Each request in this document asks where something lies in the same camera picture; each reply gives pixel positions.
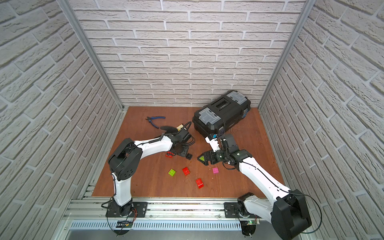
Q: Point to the black lego brick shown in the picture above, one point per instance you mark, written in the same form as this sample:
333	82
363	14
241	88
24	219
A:
189	156

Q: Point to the pink lego brick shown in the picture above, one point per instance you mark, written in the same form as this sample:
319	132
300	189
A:
215	170

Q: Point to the black work glove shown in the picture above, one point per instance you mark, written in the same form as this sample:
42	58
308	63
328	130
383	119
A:
171	130

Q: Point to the blue handled pliers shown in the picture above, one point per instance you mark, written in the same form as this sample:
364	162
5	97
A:
151	120

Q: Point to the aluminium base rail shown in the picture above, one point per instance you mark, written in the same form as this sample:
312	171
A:
168	214

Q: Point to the small red lego brick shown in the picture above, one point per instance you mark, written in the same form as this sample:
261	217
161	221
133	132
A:
170	154

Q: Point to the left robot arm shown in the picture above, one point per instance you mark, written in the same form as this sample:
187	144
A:
125	160

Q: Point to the black plastic toolbox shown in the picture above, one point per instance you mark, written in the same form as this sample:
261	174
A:
214	119

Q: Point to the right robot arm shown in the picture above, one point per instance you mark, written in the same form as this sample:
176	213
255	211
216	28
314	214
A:
285	209

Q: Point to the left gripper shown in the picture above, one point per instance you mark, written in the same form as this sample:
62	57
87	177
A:
183	150

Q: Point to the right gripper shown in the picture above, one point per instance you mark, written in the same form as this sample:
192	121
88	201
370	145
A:
210	154

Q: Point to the red lego brick front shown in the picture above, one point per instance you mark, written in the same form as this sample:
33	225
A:
199	183

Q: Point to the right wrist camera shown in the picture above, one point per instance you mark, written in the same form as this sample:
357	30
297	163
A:
213	142

